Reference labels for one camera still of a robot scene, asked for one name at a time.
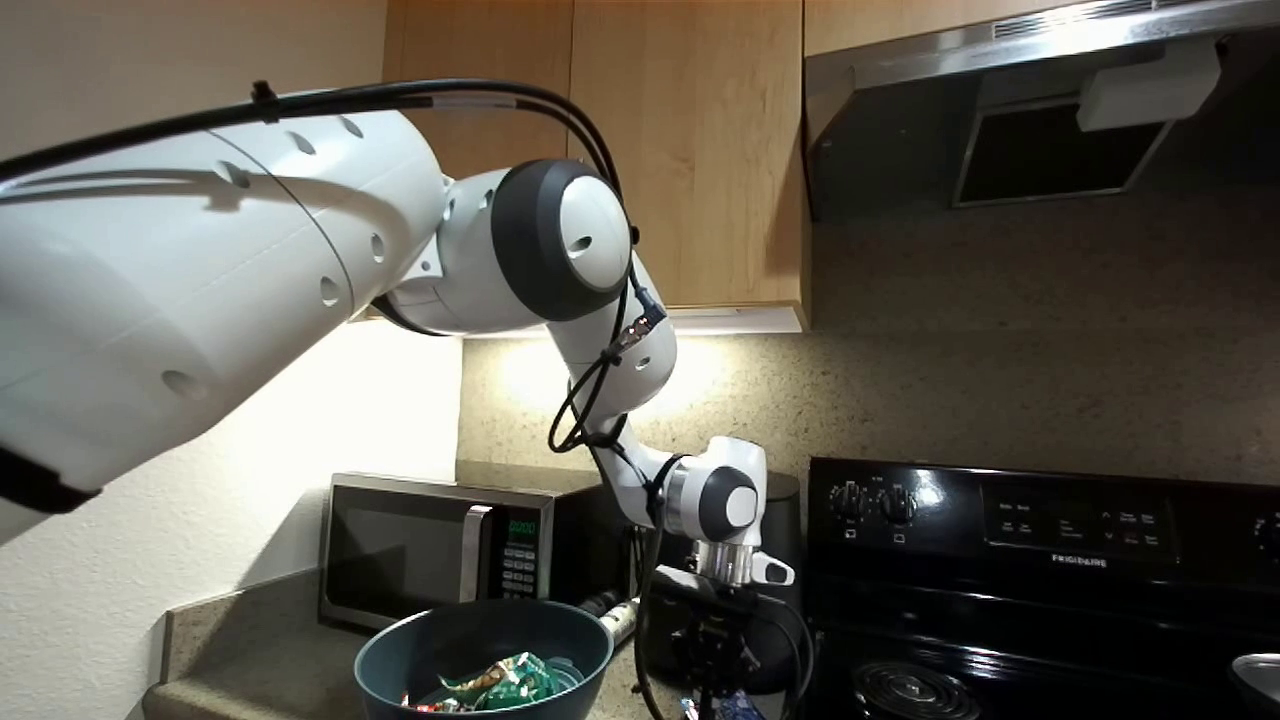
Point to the steel range hood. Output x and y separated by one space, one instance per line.
1065 100

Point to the red snack bag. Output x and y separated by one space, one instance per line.
433 706

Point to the black electric stove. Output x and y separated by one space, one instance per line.
984 593

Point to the wooden upper cabinet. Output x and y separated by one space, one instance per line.
698 105

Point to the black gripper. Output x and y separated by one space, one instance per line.
721 643

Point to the large blue bowl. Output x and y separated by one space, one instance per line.
409 656

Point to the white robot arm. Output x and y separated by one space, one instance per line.
152 281

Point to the blue snack bag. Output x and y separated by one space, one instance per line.
738 706

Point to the green snack bag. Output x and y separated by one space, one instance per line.
509 681

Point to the black steel microwave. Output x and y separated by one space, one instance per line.
495 532

